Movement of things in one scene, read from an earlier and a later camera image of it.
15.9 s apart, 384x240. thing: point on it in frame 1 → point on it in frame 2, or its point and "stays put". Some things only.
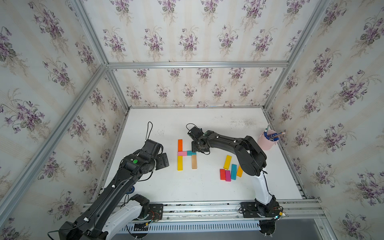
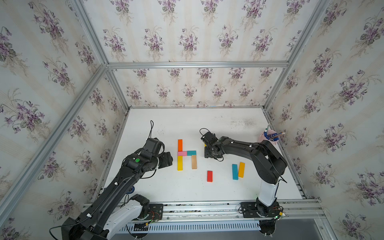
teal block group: (190, 153) stays put
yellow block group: (180, 163) stays put
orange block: (180, 145) stays put
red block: (222, 174) → (209, 175)
